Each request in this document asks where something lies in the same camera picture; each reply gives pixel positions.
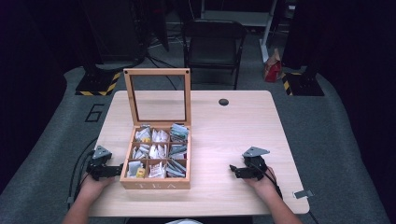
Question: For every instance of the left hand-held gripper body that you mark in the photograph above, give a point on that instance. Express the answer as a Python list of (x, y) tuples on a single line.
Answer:
[(100, 155)]

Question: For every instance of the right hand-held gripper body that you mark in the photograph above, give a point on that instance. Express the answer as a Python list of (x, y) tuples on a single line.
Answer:
[(256, 159)]

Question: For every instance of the person's left hand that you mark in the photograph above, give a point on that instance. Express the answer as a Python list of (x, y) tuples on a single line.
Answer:
[(93, 186)]

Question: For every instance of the person's right hand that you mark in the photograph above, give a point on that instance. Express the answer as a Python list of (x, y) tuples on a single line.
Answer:
[(264, 185)]

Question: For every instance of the assortment of tea bags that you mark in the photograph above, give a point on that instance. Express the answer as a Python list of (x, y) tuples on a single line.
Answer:
[(160, 152)]

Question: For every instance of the wooden tea box with lid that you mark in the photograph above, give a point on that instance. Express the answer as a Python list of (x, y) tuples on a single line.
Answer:
[(155, 124)]

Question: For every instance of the black striped stand base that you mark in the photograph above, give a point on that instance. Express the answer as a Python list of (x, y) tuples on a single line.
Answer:
[(98, 84), (303, 84)]

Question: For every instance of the person's white clothing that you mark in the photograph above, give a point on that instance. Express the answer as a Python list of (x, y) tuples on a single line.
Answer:
[(183, 221)]

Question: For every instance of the red paper bag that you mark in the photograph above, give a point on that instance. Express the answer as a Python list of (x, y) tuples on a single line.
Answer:
[(273, 68)]

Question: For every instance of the black folding chair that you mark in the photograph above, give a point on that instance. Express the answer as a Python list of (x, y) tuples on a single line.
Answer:
[(214, 46)]

